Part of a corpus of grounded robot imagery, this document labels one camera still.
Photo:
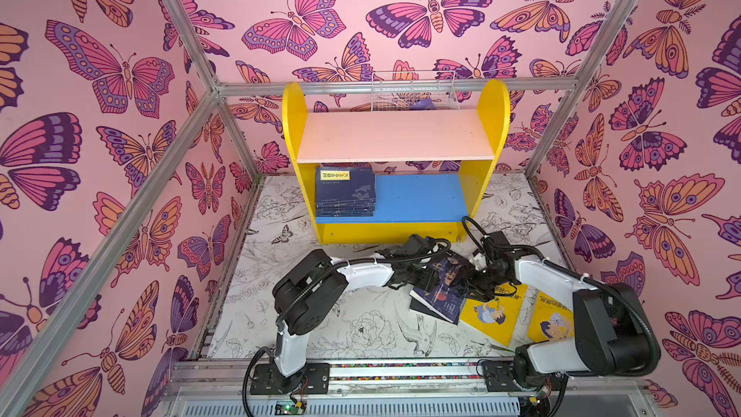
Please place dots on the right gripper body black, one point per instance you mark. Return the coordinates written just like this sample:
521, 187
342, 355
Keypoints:
486, 277

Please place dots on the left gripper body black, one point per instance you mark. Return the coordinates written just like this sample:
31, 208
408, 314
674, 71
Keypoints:
410, 273

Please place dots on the black wolf cover book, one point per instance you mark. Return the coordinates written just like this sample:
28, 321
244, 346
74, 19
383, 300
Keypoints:
420, 308

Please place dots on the dark illustrated cover book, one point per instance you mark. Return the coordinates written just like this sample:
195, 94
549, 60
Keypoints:
444, 298

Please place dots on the blue book Yijing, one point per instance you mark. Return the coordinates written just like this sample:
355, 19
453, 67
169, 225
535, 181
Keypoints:
344, 213

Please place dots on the blue book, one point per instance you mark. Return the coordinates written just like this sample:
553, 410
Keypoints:
348, 184
346, 204

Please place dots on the blue book Mengxi Bitan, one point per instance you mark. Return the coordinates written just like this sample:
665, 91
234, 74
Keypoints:
345, 209

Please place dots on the blue book Sunzi Bingfa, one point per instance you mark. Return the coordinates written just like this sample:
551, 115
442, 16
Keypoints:
355, 215

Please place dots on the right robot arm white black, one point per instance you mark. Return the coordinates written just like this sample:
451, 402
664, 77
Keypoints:
611, 334

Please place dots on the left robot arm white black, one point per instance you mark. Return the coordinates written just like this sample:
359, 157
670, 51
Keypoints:
305, 296

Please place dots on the yellow book with orange figure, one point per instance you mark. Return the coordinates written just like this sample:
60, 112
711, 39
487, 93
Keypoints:
496, 318

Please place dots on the yellow book with cartoon face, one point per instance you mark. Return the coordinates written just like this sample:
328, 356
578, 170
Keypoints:
550, 320

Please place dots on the yellow shelf with blue board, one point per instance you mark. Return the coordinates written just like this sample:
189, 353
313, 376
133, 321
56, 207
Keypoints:
430, 205

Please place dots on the green circuit board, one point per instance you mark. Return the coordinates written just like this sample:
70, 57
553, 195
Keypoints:
290, 408

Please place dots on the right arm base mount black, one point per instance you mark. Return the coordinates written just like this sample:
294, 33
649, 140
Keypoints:
514, 374

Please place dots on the clear wire basket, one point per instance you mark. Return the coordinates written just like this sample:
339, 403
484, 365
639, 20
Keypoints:
405, 90

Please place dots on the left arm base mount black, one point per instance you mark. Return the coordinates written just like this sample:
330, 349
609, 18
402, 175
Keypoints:
312, 379

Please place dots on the aluminium rail front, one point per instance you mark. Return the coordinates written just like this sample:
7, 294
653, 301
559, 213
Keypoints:
348, 378

